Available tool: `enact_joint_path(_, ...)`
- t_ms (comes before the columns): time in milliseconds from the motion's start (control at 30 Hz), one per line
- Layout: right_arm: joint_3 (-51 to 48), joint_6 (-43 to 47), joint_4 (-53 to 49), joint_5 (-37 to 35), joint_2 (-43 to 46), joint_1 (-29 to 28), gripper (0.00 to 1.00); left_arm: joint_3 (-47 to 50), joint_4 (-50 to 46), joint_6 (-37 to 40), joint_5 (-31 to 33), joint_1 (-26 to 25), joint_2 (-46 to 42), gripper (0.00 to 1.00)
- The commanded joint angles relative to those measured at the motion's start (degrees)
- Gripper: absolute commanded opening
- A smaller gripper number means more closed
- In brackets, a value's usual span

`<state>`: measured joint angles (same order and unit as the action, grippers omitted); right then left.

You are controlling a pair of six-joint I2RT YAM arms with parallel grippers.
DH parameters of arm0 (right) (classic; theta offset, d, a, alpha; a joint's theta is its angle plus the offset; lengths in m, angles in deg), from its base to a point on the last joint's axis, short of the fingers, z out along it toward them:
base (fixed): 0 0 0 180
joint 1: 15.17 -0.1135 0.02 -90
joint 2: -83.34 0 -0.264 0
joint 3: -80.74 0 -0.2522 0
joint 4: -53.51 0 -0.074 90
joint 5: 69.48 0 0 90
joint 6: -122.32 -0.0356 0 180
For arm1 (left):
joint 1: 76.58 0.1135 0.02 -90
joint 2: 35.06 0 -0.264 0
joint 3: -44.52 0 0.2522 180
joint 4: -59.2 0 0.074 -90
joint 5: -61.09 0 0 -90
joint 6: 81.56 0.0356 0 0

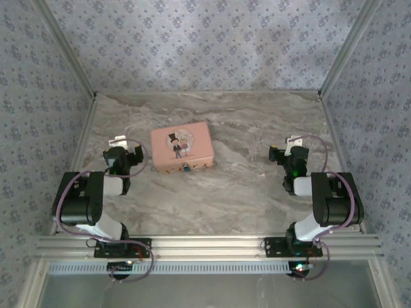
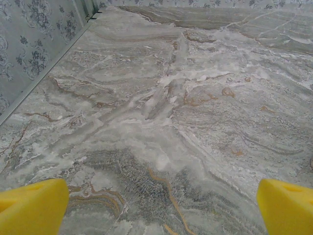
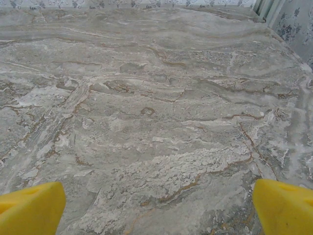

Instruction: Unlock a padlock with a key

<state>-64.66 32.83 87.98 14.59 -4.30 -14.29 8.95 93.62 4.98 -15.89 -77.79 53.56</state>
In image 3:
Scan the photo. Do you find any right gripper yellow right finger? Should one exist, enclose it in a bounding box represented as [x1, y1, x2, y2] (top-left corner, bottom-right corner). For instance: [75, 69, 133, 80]
[252, 179, 313, 235]

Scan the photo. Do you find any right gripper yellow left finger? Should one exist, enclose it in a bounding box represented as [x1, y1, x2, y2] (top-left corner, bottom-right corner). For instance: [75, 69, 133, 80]
[0, 181, 67, 235]

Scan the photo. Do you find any aluminium frame upright post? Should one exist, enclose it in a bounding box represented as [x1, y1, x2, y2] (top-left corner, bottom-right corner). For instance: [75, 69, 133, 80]
[253, 0, 278, 27]

